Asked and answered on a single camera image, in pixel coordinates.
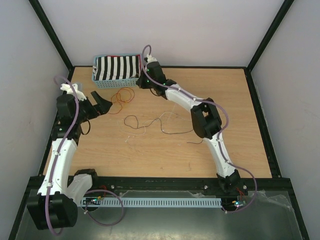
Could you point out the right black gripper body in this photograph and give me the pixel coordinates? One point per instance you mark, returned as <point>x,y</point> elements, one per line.
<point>145,82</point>

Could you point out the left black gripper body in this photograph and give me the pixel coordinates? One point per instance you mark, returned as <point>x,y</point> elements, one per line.
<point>86,110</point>

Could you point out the black white striped cloth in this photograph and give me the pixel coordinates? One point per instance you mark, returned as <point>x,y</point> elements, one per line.
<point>101,68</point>

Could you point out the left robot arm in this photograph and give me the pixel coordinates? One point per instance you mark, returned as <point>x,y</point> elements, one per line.
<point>55,205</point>

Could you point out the light blue slotted cable duct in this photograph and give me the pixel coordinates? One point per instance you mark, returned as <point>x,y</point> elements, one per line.
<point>152,202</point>

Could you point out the black enclosure frame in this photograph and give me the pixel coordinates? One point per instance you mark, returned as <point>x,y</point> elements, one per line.
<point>276,183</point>

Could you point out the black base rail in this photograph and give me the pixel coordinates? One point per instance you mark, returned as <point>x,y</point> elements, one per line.
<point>208,186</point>

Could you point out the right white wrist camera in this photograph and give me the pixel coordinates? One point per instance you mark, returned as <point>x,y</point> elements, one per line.
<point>149,59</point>

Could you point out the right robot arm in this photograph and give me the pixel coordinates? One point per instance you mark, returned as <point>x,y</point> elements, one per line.
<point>205,118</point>

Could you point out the light blue plastic basket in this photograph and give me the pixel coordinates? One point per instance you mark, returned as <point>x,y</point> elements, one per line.
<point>108,84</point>

